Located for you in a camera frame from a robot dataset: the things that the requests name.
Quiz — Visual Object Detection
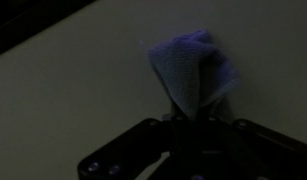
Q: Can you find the black framed whiteboard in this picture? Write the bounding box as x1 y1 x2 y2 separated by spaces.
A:
0 0 307 180

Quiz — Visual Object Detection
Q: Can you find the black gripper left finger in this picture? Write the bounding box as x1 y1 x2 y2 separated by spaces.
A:
77 114 195 180

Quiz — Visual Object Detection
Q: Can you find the blue cloth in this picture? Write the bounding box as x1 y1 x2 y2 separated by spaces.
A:
146 28 241 123

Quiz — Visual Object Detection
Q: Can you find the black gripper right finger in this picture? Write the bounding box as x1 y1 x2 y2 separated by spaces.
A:
193 114 307 180

